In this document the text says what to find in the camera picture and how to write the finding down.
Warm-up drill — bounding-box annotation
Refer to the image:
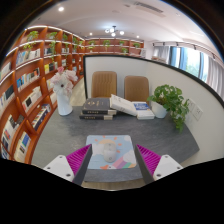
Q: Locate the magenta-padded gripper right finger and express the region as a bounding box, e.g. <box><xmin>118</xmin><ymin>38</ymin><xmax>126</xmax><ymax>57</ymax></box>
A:
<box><xmin>134</xmin><ymin>143</ymin><xmax>184</xmax><ymax>185</ymax></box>

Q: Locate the orange wooden bookshelf unit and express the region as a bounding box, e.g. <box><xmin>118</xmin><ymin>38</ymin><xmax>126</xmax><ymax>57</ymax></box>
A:
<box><xmin>0</xmin><ymin>24</ymin><xmax>146</xmax><ymax>164</ymax></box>

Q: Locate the thick white book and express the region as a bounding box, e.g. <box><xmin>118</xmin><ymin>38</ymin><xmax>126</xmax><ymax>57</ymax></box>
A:
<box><xmin>109</xmin><ymin>93</ymin><xmax>138</xmax><ymax>118</ymax></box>

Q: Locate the window with grey curtains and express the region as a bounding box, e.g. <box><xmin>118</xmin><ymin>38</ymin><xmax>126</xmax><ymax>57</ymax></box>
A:
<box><xmin>152</xmin><ymin>42</ymin><xmax>224</xmax><ymax>98</ymax></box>

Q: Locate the cluster of ceiling lights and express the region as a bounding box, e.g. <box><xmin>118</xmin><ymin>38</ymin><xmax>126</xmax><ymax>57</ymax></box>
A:
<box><xmin>104</xmin><ymin>25</ymin><xmax>125</xmax><ymax>38</ymax></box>

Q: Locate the thick dark hardcover book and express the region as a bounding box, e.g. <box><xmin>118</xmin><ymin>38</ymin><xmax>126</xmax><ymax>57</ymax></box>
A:
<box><xmin>79</xmin><ymin>111</ymin><xmax>115</xmax><ymax>121</ymax></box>
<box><xmin>81</xmin><ymin>97</ymin><xmax>112</xmax><ymax>116</ymax></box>

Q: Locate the white wall socket plate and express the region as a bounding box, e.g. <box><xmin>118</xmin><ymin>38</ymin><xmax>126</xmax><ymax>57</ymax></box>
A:
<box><xmin>191</xmin><ymin>99</ymin><xmax>204</xmax><ymax>122</ymax></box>

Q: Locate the green plant in white pot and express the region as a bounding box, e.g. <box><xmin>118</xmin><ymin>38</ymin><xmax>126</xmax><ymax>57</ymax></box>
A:
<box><xmin>147</xmin><ymin>84</ymin><xmax>191</xmax><ymax>133</ymax></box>

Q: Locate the ceiling air conditioner vent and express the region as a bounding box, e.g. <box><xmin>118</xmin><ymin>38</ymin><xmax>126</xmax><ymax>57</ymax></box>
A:
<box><xmin>133</xmin><ymin>1</ymin><xmax>166</xmax><ymax>16</ymax></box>

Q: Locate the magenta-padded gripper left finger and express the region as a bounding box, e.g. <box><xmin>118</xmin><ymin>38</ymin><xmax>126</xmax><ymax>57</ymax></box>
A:
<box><xmin>43</xmin><ymin>143</ymin><xmax>94</xmax><ymax>187</ymax></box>

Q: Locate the white ceramic pitcher vase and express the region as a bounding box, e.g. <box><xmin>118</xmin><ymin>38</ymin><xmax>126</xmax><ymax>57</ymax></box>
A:
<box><xmin>55</xmin><ymin>93</ymin><xmax>74</xmax><ymax>117</ymax></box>

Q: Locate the pastel sun-and-cloud mouse pad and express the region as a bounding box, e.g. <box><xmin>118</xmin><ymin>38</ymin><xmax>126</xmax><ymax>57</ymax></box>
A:
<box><xmin>84</xmin><ymin>134</ymin><xmax>138</xmax><ymax>170</ymax></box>

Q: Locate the brown upholstered chair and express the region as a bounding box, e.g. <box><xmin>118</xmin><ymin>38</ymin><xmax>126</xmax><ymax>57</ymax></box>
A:
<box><xmin>91</xmin><ymin>70</ymin><xmax>118</xmax><ymax>99</ymax></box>
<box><xmin>123</xmin><ymin>75</ymin><xmax>150</xmax><ymax>103</ymax></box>

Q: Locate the pink and white flower bouquet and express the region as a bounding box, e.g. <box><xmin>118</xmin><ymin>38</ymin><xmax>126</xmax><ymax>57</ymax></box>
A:
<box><xmin>49</xmin><ymin>65</ymin><xmax>79</xmax><ymax>99</ymax></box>

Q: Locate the white book with blue cover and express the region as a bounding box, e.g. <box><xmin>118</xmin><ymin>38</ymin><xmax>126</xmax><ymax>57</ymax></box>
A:
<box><xmin>132</xmin><ymin>101</ymin><xmax>156</xmax><ymax>121</ymax></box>

